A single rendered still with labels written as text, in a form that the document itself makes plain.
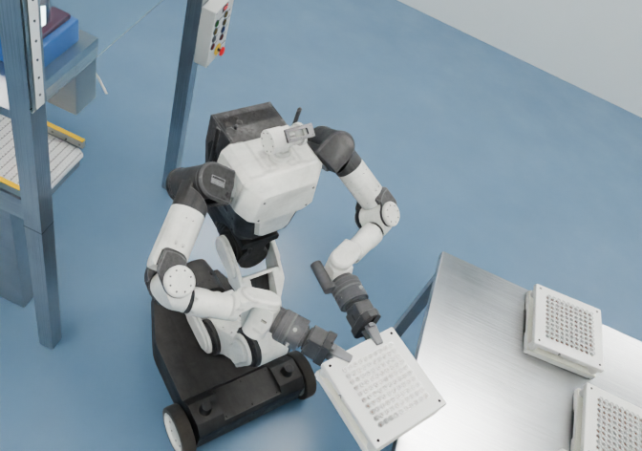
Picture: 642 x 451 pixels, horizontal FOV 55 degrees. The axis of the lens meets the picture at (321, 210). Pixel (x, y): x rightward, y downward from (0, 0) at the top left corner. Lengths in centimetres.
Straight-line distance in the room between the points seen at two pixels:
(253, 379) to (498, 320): 96
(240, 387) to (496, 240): 184
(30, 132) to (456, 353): 138
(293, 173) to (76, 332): 137
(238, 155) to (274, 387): 112
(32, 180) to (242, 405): 114
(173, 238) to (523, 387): 118
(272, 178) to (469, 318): 86
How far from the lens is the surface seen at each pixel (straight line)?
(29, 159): 179
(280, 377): 249
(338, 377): 160
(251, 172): 163
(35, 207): 194
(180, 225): 154
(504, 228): 377
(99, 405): 260
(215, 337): 236
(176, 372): 248
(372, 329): 169
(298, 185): 169
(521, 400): 207
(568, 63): 529
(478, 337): 209
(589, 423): 208
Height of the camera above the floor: 243
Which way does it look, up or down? 47 degrees down
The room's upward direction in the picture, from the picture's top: 25 degrees clockwise
